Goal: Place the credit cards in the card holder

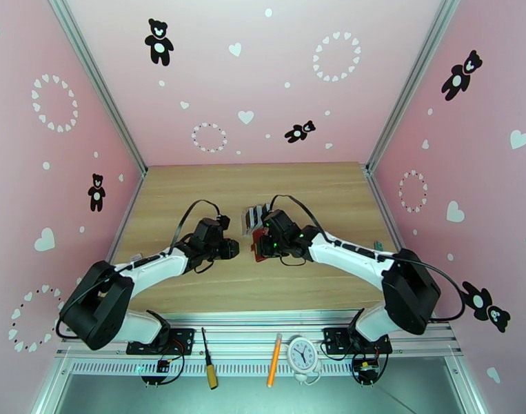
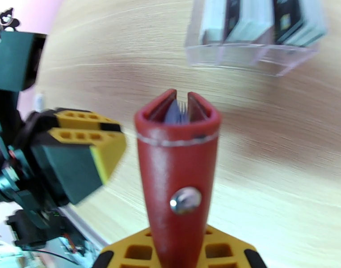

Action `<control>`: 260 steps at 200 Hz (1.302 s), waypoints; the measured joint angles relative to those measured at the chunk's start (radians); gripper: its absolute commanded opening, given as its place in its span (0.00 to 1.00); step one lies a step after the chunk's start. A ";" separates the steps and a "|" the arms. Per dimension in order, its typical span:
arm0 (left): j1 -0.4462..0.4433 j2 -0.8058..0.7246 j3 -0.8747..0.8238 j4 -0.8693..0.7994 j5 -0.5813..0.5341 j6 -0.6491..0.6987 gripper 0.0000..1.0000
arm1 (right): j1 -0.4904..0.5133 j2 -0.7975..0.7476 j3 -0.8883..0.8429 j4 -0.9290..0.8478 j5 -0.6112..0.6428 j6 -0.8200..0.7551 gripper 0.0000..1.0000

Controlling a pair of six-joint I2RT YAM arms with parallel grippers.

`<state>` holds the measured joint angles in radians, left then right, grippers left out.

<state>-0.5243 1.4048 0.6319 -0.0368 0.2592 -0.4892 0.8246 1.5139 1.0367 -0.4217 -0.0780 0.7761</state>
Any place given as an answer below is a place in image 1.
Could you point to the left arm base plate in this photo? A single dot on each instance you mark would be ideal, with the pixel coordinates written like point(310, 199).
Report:
point(183, 337)

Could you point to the white alarm clock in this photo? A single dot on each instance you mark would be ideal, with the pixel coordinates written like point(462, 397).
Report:
point(302, 352)

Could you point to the aluminium frame post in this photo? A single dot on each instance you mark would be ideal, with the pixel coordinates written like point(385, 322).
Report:
point(96, 83)
point(411, 89)

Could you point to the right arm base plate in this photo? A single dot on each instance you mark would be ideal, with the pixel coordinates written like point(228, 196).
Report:
point(336, 339)

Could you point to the aluminium front rail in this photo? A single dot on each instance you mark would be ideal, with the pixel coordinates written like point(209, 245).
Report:
point(245, 339)

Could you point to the clear acrylic card stand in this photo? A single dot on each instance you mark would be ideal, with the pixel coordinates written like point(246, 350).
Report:
point(247, 223)

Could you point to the orange pen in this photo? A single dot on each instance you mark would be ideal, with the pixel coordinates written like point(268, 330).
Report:
point(273, 361)

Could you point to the black bear wall sticker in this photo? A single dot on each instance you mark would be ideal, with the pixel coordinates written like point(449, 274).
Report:
point(458, 80)
point(96, 201)
point(298, 132)
point(159, 48)
point(482, 307)

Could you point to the red leather card holder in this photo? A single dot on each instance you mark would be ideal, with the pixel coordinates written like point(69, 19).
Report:
point(254, 246)

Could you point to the small black circuit board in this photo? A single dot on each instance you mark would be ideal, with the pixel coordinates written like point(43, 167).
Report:
point(162, 365)

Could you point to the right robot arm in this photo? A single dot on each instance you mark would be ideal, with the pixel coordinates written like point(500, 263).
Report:
point(353, 255)

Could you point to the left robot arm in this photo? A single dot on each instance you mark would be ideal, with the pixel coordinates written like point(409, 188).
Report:
point(159, 264)

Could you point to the circuit board with yellow connector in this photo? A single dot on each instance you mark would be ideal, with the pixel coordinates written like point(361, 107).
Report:
point(366, 367)

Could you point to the green binder clip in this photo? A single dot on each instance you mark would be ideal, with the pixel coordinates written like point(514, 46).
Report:
point(378, 244)

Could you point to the aluminium table side rail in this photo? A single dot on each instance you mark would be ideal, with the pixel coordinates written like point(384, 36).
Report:
point(387, 210)
point(124, 223)

